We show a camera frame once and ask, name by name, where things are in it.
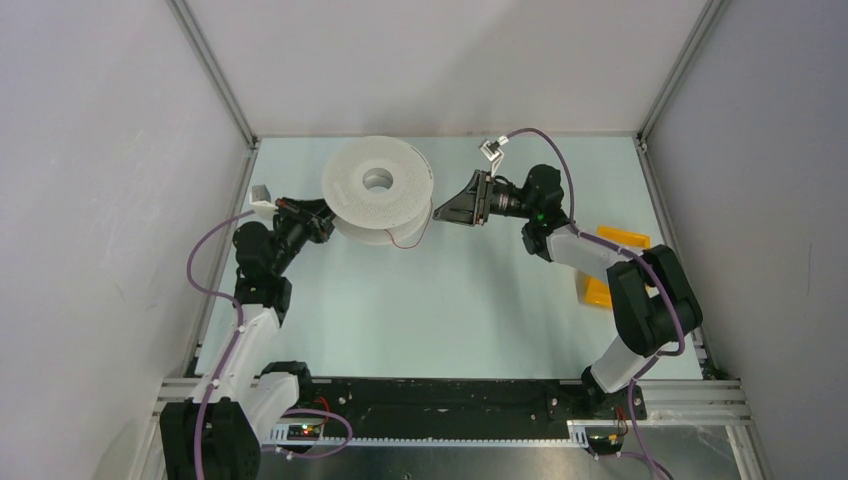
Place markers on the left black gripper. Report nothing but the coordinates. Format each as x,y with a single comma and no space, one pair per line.
314,216

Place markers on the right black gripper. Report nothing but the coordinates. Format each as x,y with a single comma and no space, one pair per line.
472,206

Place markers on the white cable spool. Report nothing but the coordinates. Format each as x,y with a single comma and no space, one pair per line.
379,188

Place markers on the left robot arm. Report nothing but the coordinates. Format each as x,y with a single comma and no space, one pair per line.
217,431

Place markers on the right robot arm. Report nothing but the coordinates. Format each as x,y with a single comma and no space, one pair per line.
654,306

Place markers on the yellow plastic bin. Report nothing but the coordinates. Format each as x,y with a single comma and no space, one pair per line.
596,293

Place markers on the left small circuit board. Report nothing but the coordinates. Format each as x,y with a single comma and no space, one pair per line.
303,432

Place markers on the small circuit board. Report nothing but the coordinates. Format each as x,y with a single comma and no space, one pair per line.
303,432
606,441

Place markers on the right small circuit board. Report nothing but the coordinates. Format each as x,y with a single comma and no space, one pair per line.
606,441

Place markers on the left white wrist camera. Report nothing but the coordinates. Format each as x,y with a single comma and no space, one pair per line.
261,202

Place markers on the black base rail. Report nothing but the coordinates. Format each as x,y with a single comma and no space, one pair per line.
475,409

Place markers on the left aluminium frame post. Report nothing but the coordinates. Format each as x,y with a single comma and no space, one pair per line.
198,42

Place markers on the aluminium frame post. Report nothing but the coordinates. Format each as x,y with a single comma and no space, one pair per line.
707,21
198,42

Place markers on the grey slotted cable duct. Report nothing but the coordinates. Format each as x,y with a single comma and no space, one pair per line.
576,436

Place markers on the right aluminium frame post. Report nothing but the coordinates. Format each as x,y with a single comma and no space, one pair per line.
707,21

